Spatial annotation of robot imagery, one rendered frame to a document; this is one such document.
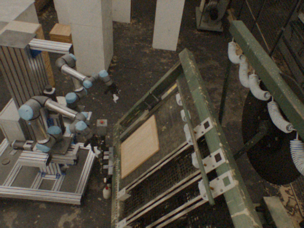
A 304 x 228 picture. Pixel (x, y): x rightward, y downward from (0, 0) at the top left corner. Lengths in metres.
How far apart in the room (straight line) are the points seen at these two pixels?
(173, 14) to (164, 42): 0.69
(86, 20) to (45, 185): 2.72
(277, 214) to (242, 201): 0.26
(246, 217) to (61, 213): 2.51
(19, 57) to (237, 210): 1.91
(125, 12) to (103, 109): 3.55
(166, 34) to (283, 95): 4.67
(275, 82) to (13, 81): 2.08
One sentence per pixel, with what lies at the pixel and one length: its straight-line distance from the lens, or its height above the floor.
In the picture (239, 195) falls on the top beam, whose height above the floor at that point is 1.91.
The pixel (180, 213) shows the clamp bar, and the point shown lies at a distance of 1.81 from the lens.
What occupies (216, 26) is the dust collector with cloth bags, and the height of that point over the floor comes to 0.16.
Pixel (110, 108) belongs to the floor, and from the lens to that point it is 4.59.
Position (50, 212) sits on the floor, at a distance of 3.57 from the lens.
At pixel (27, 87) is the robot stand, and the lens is 2.52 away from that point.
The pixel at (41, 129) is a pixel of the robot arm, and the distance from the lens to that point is 2.42.
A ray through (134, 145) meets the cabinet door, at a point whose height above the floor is 1.07.
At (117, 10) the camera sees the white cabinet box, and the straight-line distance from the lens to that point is 7.43.
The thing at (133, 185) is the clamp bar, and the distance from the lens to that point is 2.33.
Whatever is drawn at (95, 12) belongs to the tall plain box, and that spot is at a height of 1.33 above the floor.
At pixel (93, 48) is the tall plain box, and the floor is 0.67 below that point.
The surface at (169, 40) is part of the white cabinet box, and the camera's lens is 6.28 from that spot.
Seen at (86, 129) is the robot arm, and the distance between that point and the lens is 2.10.
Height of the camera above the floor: 3.14
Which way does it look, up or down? 44 degrees down
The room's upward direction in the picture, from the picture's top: 7 degrees clockwise
